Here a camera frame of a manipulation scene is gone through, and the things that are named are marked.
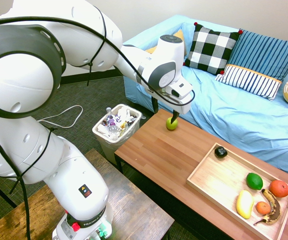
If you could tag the white navy striped pillow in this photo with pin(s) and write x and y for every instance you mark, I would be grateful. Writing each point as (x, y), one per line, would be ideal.
(249, 80)

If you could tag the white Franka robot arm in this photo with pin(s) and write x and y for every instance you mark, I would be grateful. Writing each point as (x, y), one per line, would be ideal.
(71, 175)

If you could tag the green apple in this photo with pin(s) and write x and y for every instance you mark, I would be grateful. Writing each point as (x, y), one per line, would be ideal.
(170, 125)

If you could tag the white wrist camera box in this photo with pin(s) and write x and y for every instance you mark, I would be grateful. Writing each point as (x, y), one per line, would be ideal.
(181, 87)

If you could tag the small orange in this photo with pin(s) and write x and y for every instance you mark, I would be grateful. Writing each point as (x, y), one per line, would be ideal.
(263, 208)

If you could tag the light wooden tray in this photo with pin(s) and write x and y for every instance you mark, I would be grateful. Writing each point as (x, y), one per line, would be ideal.
(216, 177)

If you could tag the yellow mango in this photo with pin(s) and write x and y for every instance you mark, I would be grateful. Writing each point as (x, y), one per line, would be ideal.
(244, 204)

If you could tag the clear plastic bottle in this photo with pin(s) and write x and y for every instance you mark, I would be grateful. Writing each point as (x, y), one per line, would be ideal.
(111, 123)

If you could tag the black white checked pillow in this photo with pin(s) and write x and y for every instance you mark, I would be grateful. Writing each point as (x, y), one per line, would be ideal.
(209, 50)

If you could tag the blue striped pillow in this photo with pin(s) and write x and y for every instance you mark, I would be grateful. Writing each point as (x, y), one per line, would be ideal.
(264, 55)

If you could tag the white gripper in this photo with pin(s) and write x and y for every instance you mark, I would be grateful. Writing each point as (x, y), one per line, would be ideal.
(184, 105)

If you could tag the small black round object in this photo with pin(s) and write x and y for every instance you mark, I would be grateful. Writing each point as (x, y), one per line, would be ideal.
(220, 152)

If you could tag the large red-orange grapefruit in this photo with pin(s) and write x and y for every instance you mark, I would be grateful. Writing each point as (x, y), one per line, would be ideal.
(279, 189)

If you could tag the light blue sofa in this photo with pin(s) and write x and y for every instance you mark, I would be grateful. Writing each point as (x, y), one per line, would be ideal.
(234, 112)

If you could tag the overripe spotted banana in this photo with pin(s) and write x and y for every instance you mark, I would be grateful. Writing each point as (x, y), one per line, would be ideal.
(275, 207)

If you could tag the dark rustic wooden table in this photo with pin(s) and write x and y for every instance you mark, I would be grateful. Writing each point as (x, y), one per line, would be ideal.
(134, 212)

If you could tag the reddish wooden coffee table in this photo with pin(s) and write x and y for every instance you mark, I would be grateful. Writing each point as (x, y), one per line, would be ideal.
(159, 155)

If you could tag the plain yellow cushion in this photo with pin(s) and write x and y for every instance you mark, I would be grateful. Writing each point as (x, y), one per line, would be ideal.
(180, 36)

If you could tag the green lime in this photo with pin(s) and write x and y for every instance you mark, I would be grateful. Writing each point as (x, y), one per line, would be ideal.
(254, 181)

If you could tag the white trash bin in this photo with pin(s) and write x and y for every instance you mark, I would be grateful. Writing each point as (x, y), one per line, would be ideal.
(111, 150)

